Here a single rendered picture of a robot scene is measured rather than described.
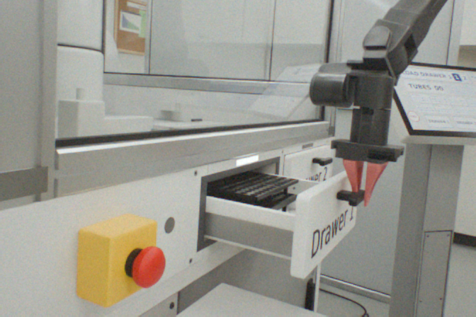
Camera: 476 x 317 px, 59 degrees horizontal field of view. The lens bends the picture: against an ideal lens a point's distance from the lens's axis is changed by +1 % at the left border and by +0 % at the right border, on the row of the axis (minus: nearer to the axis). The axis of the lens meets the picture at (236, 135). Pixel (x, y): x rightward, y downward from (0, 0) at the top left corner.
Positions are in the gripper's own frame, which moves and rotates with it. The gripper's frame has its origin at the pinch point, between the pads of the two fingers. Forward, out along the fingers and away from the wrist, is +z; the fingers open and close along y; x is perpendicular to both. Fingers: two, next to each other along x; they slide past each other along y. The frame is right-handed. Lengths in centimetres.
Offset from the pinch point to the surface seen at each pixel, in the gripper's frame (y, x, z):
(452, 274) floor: -17, -229, 85
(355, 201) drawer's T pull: -0.5, 6.6, -1.1
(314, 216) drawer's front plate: 3.0, 14.8, 0.1
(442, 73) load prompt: -4, -96, -29
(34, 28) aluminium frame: 19, 45, -19
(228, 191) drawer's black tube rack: 17.8, 11.7, 0.0
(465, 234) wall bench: -22, -298, 76
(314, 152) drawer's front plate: 17.5, -28.3, -3.1
